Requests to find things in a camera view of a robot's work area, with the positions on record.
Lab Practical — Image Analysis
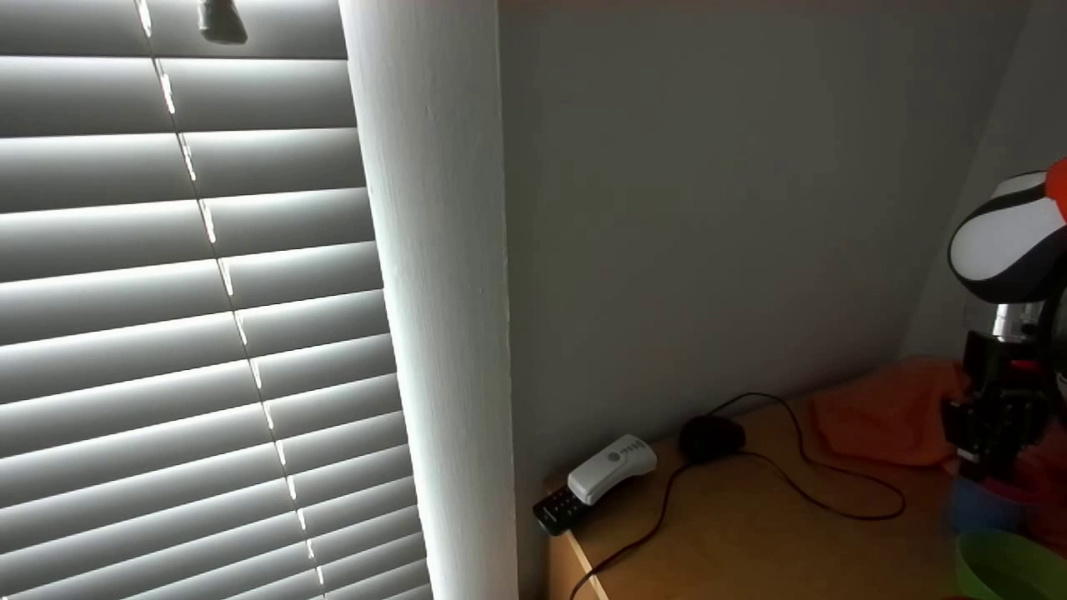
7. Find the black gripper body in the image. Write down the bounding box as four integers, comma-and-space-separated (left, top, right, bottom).
956, 328, 1062, 436

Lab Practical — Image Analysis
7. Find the pink plastic cup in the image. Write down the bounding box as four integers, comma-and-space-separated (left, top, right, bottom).
1004, 444, 1067, 553

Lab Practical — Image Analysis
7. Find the green plastic bowl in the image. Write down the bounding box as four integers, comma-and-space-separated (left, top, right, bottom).
953, 527, 1067, 600

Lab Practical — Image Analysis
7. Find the orange towel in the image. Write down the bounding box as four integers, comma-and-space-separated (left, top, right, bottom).
807, 357, 975, 474

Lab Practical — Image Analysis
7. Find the light wooden desk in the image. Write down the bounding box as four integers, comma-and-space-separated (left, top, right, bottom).
539, 364, 1067, 600

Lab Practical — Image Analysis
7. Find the black round power adapter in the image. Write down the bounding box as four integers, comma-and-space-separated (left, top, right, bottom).
677, 412, 749, 466

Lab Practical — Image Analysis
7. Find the white plug adapter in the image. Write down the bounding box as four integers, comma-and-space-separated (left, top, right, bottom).
565, 429, 660, 509

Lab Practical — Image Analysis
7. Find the black power strip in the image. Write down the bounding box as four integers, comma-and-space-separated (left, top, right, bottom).
531, 486, 595, 539

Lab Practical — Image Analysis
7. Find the white window blind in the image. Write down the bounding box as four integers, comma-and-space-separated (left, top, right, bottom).
0, 0, 438, 600

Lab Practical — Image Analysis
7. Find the thin dark cable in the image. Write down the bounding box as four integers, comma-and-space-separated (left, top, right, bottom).
568, 388, 910, 600

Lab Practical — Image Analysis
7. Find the orange cable strap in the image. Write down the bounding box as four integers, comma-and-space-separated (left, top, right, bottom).
1039, 155, 1067, 222

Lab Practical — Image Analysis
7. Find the dark blind cord tassel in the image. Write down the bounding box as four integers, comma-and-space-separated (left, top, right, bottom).
197, 0, 251, 46

